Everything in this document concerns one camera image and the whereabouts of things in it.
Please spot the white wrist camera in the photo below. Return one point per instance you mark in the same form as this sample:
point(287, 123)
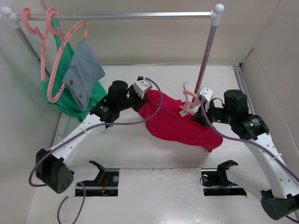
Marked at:
point(141, 87)
point(206, 94)

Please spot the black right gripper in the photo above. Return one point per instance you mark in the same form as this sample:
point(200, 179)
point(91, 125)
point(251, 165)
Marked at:
point(198, 118)

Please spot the green t shirt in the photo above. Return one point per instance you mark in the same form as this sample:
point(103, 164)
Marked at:
point(66, 102)

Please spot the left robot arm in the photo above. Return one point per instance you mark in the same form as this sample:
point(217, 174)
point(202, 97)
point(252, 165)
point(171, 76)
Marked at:
point(54, 166)

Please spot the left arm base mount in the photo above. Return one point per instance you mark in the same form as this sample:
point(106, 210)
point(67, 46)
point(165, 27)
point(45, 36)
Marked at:
point(104, 184)

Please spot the blue denim garment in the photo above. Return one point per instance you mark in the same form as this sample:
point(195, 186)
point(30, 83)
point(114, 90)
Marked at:
point(83, 73)

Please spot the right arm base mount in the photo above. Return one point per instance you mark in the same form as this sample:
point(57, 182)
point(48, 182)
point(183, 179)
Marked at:
point(216, 183)

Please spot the red t shirt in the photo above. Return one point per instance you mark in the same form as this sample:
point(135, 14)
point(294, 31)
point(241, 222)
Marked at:
point(169, 124)

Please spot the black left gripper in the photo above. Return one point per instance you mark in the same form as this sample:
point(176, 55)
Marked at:
point(140, 101)

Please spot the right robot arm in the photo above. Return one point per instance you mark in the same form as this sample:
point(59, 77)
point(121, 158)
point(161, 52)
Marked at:
point(279, 195)

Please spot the pink hanger with clothes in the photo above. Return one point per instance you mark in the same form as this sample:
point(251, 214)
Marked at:
point(64, 40)

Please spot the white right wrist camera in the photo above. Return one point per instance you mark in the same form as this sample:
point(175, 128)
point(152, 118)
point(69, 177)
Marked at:
point(206, 94)

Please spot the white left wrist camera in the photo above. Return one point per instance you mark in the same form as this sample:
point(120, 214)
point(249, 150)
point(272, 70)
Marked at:
point(141, 87)

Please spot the metal clothes rack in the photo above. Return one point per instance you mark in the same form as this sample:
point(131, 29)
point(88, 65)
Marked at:
point(39, 20)

